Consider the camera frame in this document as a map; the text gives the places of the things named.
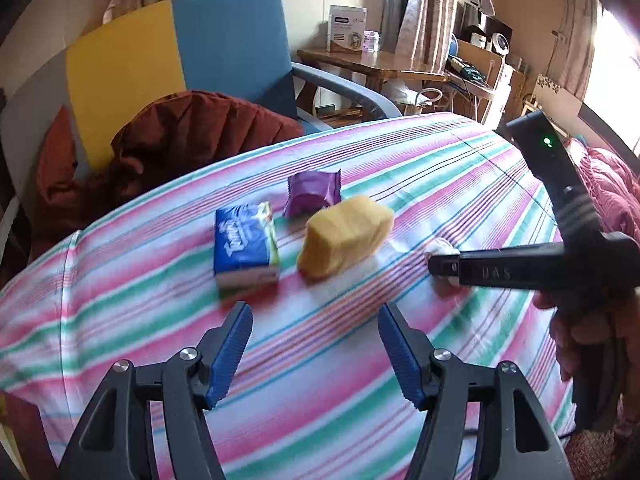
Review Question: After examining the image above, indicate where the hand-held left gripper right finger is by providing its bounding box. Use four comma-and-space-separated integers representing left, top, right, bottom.
377, 302, 573, 480

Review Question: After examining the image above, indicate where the blue yellow grey armchair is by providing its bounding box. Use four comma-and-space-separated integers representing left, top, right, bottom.
0, 0, 403, 211

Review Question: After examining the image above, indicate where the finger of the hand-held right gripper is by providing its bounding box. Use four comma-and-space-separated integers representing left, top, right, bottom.
426, 241, 567, 292

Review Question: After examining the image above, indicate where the dark red cloth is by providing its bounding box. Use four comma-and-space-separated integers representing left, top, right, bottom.
32, 90, 306, 241

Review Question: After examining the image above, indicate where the blue tissue pack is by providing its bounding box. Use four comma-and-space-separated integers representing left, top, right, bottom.
214, 201, 281, 291

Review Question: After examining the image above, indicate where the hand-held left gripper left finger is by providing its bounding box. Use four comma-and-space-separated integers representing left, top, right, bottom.
57, 301, 254, 480

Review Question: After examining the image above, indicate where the wooden shelf unit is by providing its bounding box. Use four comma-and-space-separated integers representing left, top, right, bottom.
447, 0, 531, 126

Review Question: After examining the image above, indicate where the dark red board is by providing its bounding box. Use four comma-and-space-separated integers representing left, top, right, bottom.
0, 392, 51, 480

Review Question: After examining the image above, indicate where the white carton box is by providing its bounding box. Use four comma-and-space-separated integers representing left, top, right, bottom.
327, 5, 367, 53

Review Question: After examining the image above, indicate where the person's right hand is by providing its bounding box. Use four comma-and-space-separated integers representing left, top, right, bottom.
532, 287, 640, 383

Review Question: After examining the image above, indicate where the yellow sponge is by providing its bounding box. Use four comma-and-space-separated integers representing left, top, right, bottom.
296, 196, 395, 281

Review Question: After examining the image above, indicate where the pink blanket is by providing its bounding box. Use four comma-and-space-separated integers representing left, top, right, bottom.
565, 135, 640, 246

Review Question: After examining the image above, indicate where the striped bed sheet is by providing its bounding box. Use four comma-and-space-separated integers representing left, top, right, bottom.
0, 111, 576, 480

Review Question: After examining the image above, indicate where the white knotted cloth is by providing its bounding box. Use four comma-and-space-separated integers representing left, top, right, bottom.
425, 237, 463, 298

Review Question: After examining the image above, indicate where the wooden side table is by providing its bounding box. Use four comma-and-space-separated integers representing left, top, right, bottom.
297, 49, 448, 121

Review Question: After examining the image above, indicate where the purple snack packet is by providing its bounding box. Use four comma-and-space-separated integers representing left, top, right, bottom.
282, 169, 342, 218

